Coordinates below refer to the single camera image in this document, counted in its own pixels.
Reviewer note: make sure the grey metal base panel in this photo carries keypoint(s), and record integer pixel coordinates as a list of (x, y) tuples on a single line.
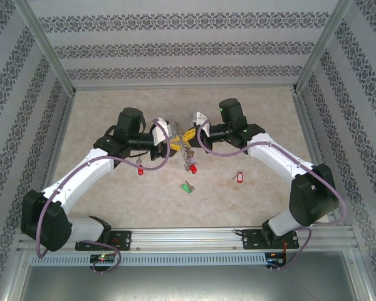
[(188, 285)]

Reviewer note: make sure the large metal keyring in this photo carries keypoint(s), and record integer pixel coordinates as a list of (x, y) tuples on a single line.
[(179, 129)]

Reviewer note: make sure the small round red key tag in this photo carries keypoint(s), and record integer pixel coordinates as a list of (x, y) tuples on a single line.
[(193, 170)]

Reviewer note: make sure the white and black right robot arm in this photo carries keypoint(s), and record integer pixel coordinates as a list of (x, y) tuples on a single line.
[(282, 153)]

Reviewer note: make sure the aluminium side rail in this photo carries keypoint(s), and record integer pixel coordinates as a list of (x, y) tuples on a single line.
[(60, 125), (307, 125)]

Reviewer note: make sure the small circuit board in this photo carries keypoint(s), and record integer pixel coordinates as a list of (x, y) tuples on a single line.
[(274, 261), (103, 258)]

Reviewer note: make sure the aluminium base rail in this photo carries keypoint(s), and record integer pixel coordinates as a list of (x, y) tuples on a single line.
[(188, 238)]

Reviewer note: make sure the purple key tag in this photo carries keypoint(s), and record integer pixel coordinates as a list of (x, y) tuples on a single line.
[(193, 161)]

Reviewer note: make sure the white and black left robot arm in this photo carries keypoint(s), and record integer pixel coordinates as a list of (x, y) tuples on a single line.
[(81, 175)]

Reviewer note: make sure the key with green tag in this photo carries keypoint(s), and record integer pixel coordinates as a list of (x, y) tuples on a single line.
[(185, 187)]

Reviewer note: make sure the key with red white tag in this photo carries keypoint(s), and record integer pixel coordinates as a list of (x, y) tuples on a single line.
[(239, 178)]

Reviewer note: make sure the aluminium frame post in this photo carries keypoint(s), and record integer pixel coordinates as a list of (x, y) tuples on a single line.
[(48, 47), (320, 47)]

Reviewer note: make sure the aluminium frame leg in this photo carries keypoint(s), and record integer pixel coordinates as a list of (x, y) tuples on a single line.
[(14, 282), (362, 290)]

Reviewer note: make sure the aluminium frame crossbar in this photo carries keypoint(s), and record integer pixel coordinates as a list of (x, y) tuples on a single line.
[(185, 86)]

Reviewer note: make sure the key with solid red tag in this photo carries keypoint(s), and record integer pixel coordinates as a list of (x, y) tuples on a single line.
[(140, 171)]

